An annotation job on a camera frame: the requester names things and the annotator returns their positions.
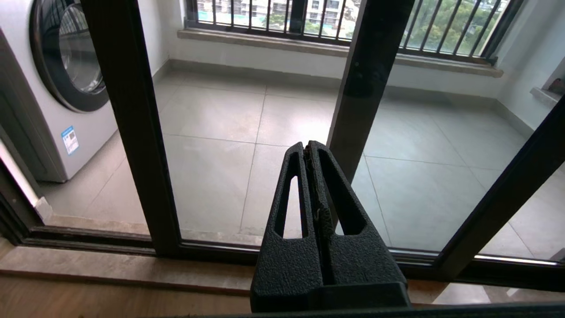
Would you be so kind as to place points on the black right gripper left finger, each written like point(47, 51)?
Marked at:
point(291, 265)

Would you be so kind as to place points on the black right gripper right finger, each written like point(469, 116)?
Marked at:
point(357, 260)

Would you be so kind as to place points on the black framed sliding glass door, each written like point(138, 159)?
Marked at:
point(132, 132)
point(17, 216)

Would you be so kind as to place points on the black framed fixed glass panel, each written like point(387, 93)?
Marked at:
point(371, 66)

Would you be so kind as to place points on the grey stone window sill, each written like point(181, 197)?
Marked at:
point(309, 46)
point(545, 95)

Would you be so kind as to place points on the black metal balcony railing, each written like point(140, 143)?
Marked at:
point(309, 37)

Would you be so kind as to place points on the white front-load washing machine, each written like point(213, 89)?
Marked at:
point(48, 88)

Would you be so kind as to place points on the black window frame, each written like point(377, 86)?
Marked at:
point(298, 15)

